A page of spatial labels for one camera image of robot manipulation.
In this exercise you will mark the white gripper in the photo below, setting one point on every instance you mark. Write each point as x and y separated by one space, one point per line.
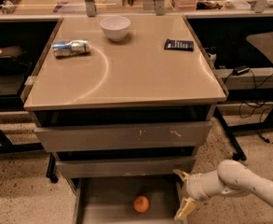
196 188

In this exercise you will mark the orange fruit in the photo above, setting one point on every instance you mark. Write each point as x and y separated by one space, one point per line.
141 204

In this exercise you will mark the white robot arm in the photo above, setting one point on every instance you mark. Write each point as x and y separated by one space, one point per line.
230 179

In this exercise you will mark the middle grey drawer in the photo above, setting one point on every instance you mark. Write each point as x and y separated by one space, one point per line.
124 167

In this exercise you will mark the top grey drawer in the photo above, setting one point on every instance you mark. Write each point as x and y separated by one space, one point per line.
126 136

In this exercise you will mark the bottom open grey drawer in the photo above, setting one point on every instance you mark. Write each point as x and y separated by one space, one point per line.
109 200

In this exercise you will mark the grey drawer cabinet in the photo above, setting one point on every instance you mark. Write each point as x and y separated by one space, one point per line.
131 81

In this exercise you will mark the black power adapter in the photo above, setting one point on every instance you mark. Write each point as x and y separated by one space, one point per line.
240 70

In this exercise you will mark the dark round side table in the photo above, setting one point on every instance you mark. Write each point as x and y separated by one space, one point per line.
264 43

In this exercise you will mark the white ceramic bowl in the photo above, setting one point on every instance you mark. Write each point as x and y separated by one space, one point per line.
115 28

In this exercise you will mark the crushed blue silver can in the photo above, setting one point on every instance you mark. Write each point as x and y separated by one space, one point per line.
69 48

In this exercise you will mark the black table leg frame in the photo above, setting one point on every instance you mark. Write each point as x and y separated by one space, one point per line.
238 155

